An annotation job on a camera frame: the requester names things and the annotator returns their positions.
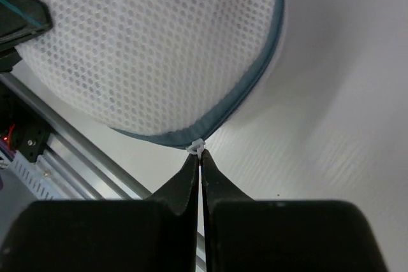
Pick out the aluminium rail front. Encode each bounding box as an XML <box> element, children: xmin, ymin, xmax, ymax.
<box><xmin>1</xmin><ymin>74</ymin><xmax>205</xmax><ymax>270</ymax></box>

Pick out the white slotted cable duct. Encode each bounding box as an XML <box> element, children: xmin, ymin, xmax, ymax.
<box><xmin>8</xmin><ymin>152</ymin><xmax>63</xmax><ymax>200</ymax></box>

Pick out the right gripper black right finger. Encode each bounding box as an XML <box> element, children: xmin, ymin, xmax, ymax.
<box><xmin>200</xmin><ymin>151</ymin><xmax>387</xmax><ymax>271</ymax></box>

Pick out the white mesh laundry bag blue trim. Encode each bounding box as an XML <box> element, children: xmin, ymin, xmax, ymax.
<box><xmin>17</xmin><ymin>0</ymin><xmax>285</xmax><ymax>155</ymax></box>

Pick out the left arm base black plate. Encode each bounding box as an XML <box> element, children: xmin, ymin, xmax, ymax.
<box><xmin>1</xmin><ymin>83</ymin><xmax>52</xmax><ymax>163</ymax></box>

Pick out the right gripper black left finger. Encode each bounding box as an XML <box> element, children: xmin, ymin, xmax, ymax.
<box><xmin>1</xmin><ymin>155</ymin><xmax>199</xmax><ymax>271</ymax></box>

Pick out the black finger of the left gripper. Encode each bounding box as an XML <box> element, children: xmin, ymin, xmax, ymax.
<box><xmin>1</xmin><ymin>0</ymin><xmax>53</xmax><ymax>51</ymax></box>

